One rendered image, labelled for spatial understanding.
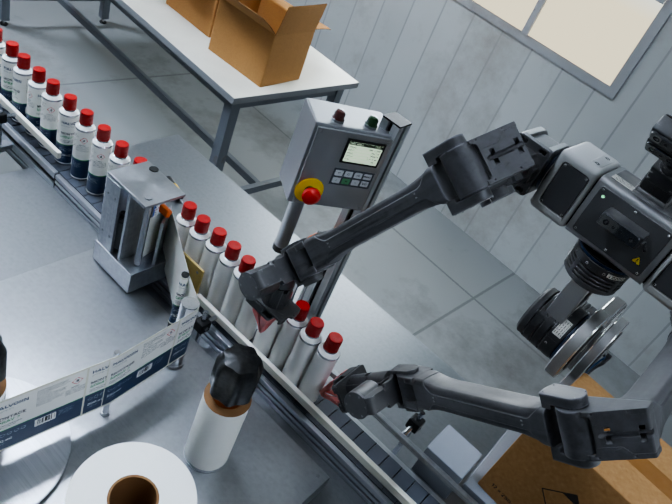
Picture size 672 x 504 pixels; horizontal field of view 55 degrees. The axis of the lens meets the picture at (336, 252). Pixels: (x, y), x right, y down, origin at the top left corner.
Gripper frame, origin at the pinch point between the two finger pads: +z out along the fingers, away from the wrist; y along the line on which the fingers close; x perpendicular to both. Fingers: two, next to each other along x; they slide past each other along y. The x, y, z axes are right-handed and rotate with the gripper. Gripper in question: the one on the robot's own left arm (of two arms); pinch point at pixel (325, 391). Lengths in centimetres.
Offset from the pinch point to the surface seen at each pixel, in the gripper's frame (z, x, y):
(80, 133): 48, -79, 1
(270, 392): 11.4, -3.4, 5.3
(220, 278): 16.3, -31.4, 1.8
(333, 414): 2.0, 6.4, -1.4
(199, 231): 17.7, -43.3, 1.0
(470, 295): 84, 42, -201
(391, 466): -8.3, 19.9, -1.9
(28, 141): 72, -85, 2
